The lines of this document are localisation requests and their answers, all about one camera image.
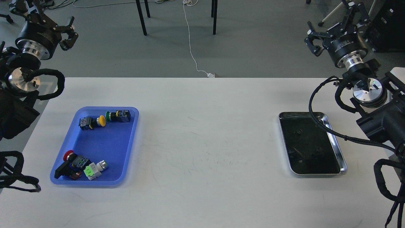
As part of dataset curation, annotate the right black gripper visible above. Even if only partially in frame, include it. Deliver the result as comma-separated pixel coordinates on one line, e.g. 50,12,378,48
304,1,371,69

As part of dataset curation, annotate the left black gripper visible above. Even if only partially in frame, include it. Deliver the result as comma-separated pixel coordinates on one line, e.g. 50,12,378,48
9,0,78,60

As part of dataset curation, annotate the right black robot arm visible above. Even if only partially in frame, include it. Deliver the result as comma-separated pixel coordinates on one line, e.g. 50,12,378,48
305,0,405,228

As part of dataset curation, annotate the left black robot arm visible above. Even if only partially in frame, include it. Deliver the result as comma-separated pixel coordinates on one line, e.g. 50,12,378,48
1,0,78,139

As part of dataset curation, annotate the white chair base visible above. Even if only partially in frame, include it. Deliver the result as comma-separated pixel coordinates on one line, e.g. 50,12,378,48
318,0,378,27

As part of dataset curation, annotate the black equipment cart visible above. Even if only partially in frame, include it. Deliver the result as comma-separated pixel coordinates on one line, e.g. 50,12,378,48
364,0,405,52

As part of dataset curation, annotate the black table leg left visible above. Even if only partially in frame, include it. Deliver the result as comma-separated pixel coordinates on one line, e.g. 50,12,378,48
135,0,151,36

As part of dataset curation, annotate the black table leg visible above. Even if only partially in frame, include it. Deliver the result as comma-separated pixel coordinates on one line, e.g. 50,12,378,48
211,0,218,35
135,0,151,36

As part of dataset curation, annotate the silver metal tray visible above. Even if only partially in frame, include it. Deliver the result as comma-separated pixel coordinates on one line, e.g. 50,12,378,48
278,111,347,178

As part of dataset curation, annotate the black table leg right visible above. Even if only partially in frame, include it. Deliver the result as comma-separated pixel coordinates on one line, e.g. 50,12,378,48
211,0,218,35

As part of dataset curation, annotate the blue plastic tray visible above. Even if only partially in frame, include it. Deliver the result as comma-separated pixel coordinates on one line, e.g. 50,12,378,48
50,106,139,187

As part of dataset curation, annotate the red emergency stop button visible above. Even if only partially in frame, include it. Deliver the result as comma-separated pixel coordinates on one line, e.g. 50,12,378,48
54,150,91,180

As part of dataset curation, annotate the black floor cable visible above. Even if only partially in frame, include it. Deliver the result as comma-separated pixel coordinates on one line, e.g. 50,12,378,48
32,0,76,10

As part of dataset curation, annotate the yellow push button switch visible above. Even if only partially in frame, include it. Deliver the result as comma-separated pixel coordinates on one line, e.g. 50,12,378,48
78,115,107,130

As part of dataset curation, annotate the green push button switch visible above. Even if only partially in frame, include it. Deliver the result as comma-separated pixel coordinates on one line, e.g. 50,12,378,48
105,110,131,123

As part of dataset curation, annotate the white floor cable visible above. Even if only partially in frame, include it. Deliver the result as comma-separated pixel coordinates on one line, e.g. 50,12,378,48
183,0,215,78

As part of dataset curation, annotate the white green selector switch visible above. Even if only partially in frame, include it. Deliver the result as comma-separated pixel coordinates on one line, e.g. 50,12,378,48
84,160,109,181

